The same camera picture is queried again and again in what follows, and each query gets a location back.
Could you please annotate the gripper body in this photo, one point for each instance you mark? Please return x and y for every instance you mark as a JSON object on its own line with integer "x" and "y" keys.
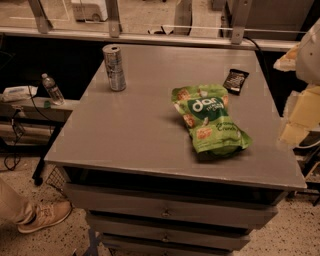
{"x": 309, "y": 61}

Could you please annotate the green rice chip bag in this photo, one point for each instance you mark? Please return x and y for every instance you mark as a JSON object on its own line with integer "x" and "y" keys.
{"x": 204, "y": 109}

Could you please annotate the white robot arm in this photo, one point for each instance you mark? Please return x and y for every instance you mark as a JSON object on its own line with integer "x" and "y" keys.
{"x": 304, "y": 58}

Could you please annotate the silver redbull can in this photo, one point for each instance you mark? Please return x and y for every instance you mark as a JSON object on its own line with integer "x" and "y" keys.
{"x": 113, "y": 64}

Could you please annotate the middle grey drawer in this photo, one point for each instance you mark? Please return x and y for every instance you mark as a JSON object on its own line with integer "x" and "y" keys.
{"x": 168, "y": 232}

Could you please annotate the grey drawer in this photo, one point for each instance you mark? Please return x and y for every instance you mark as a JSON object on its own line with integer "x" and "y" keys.
{"x": 155, "y": 248}
{"x": 168, "y": 232}
{"x": 169, "y": 207}

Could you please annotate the top grey drawer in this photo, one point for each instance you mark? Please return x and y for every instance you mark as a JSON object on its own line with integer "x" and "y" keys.
{"x": 169, "y": 207}

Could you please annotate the grey drawer cabinet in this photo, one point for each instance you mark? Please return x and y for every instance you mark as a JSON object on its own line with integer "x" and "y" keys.
{"x": 135, "y": 139}

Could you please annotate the bottom grey drawer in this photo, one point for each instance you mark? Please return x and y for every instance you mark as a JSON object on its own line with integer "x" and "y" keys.
{"x": 155, "y": 248}

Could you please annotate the clear plastic water bottle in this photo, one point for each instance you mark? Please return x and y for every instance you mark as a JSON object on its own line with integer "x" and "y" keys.
{"x": 52, "y": 89}

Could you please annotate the low side bench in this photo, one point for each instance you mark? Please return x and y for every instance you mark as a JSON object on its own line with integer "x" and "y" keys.
{"x": 34, "y": 112}

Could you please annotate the tan sneaker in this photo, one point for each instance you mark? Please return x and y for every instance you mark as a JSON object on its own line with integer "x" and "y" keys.
{"x": 46, "y": 216}

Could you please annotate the white tissue pack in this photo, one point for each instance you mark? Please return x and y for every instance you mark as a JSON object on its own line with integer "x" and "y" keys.
{"x": 18, "y": 93}

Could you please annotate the beige trouser leg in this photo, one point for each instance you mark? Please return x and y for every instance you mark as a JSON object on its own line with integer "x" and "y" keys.
{"x": 14, "y": 207}

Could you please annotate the wire mesh basket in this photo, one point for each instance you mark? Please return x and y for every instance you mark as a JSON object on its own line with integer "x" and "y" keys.
{"x": 57, "y": 178}

